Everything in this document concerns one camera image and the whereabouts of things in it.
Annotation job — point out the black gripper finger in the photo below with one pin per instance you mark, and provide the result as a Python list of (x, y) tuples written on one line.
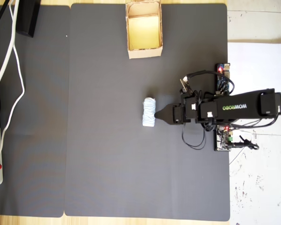
[(166, 114)]

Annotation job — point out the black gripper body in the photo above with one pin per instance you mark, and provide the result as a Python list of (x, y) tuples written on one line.
[(188, 112)]

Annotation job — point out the light blue yarn-wrapped block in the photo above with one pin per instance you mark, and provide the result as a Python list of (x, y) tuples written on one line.
[(149, 112)]

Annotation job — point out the open cardboard box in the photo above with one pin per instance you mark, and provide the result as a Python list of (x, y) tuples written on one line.
[(145, 54)]

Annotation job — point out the black motor driver board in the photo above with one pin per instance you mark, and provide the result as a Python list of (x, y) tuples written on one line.
[(221, 141)]

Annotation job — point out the blue controller circuit board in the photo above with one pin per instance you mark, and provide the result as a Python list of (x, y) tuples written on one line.
[(221, 79)]

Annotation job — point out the white paper sheet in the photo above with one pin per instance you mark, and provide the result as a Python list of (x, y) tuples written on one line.
[(255, 65)]

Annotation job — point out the narrow dark grey mat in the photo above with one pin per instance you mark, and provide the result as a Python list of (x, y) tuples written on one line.
[(37, 117)]

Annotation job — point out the black rectangular stand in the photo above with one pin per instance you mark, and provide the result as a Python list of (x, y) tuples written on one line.
[(27, 18)]

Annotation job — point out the bare camera circuit board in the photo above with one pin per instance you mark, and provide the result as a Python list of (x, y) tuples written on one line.
[(186, 86)]

